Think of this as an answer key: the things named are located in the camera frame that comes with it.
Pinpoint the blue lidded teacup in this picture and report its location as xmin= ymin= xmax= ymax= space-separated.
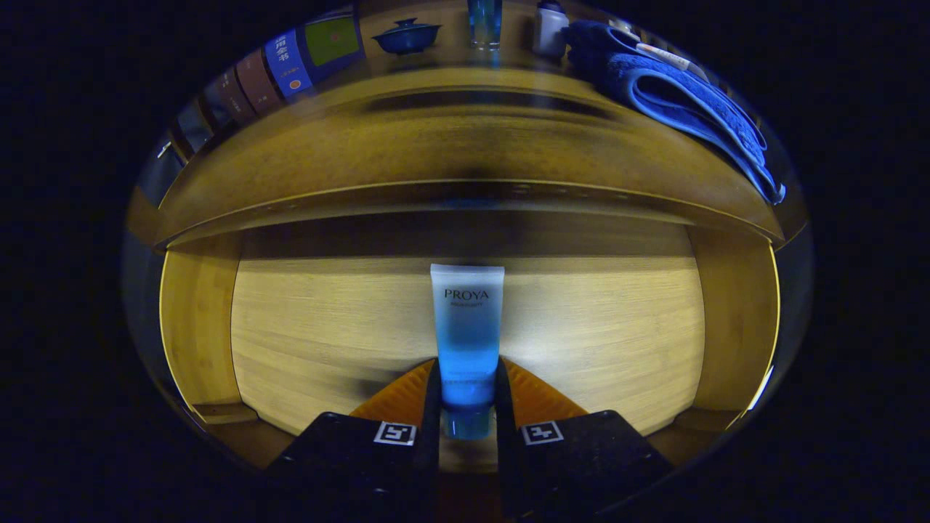
xmin=372 ymin=17 xmax=442 ymax=56

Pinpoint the wooden drawer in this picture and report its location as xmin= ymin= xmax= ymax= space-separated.
xmin=158 ymin=211 xmax=782 ymax=473

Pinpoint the folded blue towel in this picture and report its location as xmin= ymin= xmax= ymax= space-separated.
xmin=563 ymin=19 xmax=787 ymax=206

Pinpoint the blue glass bottle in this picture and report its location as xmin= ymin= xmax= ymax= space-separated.
xmin=467 ymin=0 xmax=504 ymax=50

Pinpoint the wooden cabinet with shelf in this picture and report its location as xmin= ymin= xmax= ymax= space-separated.
xmin=125 ymin=0 xmax=811 ymax=251

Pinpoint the blue cosmetic tube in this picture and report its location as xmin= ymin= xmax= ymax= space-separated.
xmin=430 ymin=263 xmax=506 ymax=441

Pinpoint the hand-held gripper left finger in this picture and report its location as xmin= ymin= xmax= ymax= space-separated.
xmin=265 ymin=358 xmax=444 ymax=523

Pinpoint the small white blue-capped bottle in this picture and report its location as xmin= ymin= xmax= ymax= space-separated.
xmin=533 ymin=0 xmax=570 ymax=59

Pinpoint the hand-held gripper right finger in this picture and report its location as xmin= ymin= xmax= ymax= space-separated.
xmin=494 ymin=356 xmax=676 ymax=520

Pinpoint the dark brown book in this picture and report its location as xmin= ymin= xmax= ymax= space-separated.
xmin=203 ymin=68 xmax=256 ymax=131

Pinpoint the thick blue book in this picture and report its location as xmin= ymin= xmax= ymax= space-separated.
xmin=263 ymin=13 xmax=366 ymax=100

